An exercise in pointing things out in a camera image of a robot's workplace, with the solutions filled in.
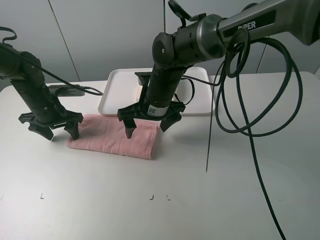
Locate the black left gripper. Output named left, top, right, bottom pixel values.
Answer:
left=18, top=97, right=84, bottom=141

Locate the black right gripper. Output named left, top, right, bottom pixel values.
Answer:
left=117, top=67, right=187, bottom=139

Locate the cream white towel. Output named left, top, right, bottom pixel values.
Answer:
left=136, top=84, right=143, bottom=101

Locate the pink towel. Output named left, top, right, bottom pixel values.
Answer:
left=66, top=114, right=160, bottom=160

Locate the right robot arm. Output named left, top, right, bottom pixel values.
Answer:
left=117, top=0, right=320, bottom=138

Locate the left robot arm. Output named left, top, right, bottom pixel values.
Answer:
left=0, top=43, right=84, bottom=141

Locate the white rectangular plastic tray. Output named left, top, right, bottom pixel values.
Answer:
left=98, top=68, right=215, bottom=116

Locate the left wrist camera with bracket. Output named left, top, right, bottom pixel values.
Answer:
left=48, top=84, right=85, bottom=97

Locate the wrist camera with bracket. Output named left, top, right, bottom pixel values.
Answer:
left=134, top=71, right=151, bottom=88
left=48, top=84, right=85, bottom=97

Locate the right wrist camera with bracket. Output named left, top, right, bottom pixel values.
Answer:
left=134, top=71, right=151, bottom=88

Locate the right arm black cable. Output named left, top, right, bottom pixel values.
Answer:
left=167, top=0, right=305, bottom=240

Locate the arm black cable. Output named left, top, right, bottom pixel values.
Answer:
left=0, top=26, right=105, bottom=97
left=167, top=0, right=305, bottom=240

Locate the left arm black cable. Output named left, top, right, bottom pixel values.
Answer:
left=0, top=26, right=105, bottom=97

